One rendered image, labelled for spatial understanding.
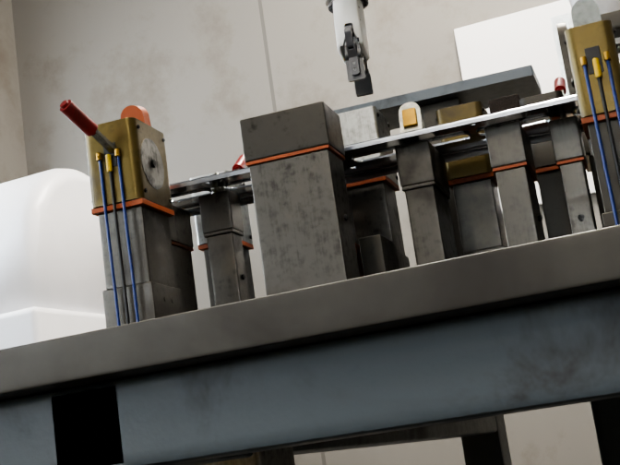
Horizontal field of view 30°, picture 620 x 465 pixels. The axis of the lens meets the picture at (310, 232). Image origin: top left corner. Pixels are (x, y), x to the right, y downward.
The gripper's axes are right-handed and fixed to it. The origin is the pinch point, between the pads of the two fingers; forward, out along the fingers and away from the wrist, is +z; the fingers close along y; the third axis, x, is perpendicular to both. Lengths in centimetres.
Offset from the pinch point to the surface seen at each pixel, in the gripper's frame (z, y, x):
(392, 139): 24, 44, 8
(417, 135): 24, 44, 11
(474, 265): 54, 112, 18
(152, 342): 55, 107, -10
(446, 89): 6.9, 8.2, 15.2
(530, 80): 7.7, 6.7, 29.5
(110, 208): 29, 54, -31
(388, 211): 28.8, 20.7, 3.5
